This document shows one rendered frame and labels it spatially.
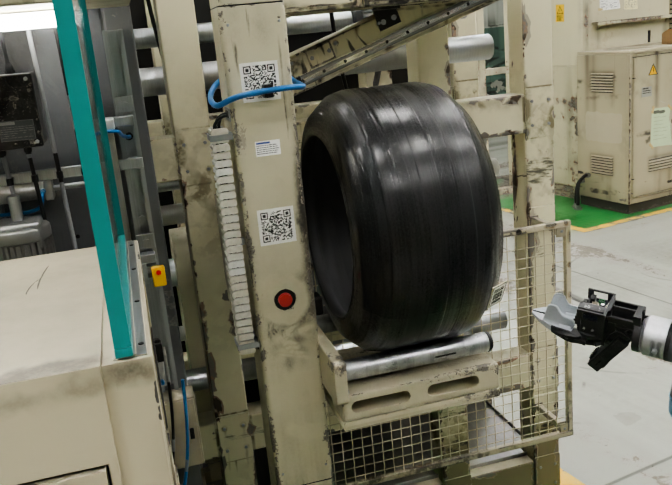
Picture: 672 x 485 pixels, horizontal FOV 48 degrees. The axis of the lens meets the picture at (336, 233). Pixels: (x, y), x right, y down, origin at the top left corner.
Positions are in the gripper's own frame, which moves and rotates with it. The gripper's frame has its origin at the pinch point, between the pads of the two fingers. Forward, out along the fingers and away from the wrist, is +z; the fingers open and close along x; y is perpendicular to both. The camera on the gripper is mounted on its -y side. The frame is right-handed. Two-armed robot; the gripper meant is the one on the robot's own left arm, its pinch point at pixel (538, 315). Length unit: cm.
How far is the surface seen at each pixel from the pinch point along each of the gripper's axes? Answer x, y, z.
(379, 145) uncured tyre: 5.7, 36.9, 28.8
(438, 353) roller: 7.8, -10.7, 19.3
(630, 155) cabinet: -423, -197, 85
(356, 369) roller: 21.6, -7.9, 31.2
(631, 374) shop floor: -147, -153, 13
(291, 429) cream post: 32, -22, 44
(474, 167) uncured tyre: -3.2, 29.9, 13.8
